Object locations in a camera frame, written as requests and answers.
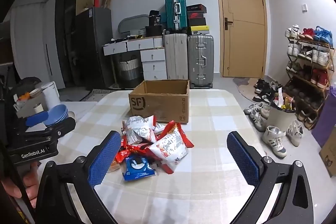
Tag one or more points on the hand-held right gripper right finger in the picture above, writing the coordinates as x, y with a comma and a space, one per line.
244, 161

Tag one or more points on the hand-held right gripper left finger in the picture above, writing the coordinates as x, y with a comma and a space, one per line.
105, 158

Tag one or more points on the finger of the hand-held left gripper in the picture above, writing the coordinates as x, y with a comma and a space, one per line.
36, 119
64, 125

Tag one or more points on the blue cookie packet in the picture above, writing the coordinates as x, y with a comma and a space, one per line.
137, 165

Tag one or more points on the red white chip bag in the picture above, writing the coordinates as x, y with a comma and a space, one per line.
170, 146
187, 141
137, 129

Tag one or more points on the brown cardboard box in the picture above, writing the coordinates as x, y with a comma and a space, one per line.
157, 106

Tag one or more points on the person's left hand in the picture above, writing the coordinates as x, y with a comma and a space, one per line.
15, 186

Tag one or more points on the beige plate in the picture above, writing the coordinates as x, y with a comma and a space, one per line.
71, 115

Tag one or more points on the grey storage box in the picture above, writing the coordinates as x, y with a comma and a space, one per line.
23, 109

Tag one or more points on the white cylindrical container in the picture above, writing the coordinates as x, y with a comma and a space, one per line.
52, 95

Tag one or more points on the white high-top sneaker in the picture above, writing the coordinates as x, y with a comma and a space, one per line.
295, 132
274, 140

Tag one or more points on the striped floor mat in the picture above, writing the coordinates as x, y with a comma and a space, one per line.
105, 94

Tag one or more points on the white trash bin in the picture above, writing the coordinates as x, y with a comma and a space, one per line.
279, 119

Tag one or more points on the scattered shoes pile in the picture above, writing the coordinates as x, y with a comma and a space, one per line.
262, 90

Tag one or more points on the round beige rug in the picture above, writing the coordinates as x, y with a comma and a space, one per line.
245, 87

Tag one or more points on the cat print cardboard box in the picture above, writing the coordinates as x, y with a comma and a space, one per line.
329, 153

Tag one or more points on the striped laundry basket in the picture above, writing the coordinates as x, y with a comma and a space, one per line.
128, 67

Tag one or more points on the black refrigerator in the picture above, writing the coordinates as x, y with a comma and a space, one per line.
92, 43

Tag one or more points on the purple bag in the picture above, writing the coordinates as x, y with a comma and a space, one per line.
325, 119

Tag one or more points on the dark wardrobe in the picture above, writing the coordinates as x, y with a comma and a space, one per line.
67, 29

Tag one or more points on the wooden shoe rack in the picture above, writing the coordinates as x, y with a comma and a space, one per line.
305, 82

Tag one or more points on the silver suitcase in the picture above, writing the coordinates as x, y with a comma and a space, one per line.
200, 61

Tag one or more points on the white drawer desk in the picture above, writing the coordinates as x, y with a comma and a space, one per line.
153, 56

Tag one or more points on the grey plastic basin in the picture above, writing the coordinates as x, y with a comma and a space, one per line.
132, 22

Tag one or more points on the beige suitcase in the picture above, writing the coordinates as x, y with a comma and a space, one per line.
175, 56

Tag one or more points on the shoe rack with shoes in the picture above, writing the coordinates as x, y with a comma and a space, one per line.
319, 56

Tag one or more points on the black storage box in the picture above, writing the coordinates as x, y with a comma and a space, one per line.
155, 31

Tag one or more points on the yellow black shoe box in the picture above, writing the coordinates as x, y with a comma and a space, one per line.
199, 29

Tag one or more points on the black pouch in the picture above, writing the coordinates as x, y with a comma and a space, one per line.
156, 18

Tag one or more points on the black red shoe box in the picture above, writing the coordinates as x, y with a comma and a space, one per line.
197, 22

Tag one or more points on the wooden door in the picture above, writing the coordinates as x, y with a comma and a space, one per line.
244, 3

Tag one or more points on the teal suitcase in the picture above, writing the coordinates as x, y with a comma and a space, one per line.
174, 8

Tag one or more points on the white light switch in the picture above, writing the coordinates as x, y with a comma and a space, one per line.
304, 8

